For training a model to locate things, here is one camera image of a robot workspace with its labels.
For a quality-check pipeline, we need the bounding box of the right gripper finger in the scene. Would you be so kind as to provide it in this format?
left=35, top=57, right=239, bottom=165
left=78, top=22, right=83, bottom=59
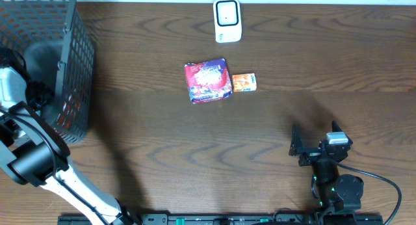
left=289, top=125, right=304, bottom=156
left=331, top=120, right=343, bottom=132

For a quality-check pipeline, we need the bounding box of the orange juice carton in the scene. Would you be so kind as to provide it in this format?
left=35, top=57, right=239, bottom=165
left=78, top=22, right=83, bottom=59
left=232, top=73, right=257, bottom=92

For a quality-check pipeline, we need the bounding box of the red purple snack bag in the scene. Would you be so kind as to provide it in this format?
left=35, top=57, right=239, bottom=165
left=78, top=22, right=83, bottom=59
left=184, top=58, right=233, bottom=104

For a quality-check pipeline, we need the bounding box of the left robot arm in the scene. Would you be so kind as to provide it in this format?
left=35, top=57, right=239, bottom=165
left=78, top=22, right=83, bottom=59
left=1, top=47, right=141, bottom=224

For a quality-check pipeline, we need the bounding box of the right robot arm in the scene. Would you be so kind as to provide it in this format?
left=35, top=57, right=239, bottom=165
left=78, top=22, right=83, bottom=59
left=289, top=121, right=363, bottom=224

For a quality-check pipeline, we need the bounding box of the grey plastic mesh basket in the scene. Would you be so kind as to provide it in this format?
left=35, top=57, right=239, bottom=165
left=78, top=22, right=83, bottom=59
left=1, top=0, right=95, bottom=144

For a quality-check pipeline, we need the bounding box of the right black cable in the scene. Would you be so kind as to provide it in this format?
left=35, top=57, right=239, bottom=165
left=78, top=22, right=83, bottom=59
left=331, top=158, right=403, bottom=225

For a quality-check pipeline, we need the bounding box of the black cable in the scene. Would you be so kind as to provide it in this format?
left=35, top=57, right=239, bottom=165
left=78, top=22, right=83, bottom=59
left=331, top=158, right=403, bottom=225
left=0, top=109, right=111, bottom=225

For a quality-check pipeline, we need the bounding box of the left black cable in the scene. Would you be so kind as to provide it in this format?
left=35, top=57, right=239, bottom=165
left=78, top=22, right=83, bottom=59
left=0, top=109, right=111, bottom=225

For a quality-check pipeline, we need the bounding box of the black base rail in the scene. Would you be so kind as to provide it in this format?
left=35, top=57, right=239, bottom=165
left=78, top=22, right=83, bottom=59
left=57, top=213, right=384, bottom=225

